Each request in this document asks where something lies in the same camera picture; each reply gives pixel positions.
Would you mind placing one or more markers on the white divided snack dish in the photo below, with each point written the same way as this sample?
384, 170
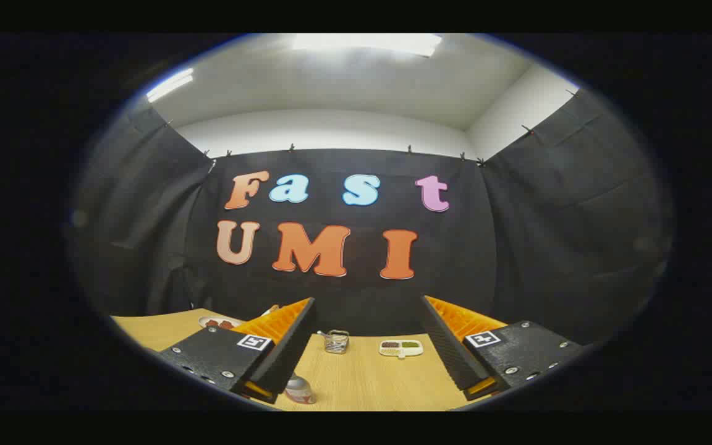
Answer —
400, 348

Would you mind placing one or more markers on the silver juice bottle red label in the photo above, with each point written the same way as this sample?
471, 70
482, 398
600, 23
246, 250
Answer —
299, 389

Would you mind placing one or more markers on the wide ceiling light panel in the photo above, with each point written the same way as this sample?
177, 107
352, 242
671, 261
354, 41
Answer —
368, 42

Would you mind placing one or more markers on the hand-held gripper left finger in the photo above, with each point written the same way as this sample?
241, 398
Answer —
288, 352

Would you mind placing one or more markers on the wooden table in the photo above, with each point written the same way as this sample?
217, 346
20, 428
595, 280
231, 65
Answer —
368, 383

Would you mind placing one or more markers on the white oval plate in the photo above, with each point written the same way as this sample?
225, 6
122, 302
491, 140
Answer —
207, 319

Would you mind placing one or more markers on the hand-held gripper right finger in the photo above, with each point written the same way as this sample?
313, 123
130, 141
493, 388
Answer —
449, 352

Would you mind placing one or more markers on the white utensil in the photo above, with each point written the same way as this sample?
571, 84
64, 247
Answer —
322, 334

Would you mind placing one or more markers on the narrow ceiling light panel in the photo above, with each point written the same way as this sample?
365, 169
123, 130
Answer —
170, 84

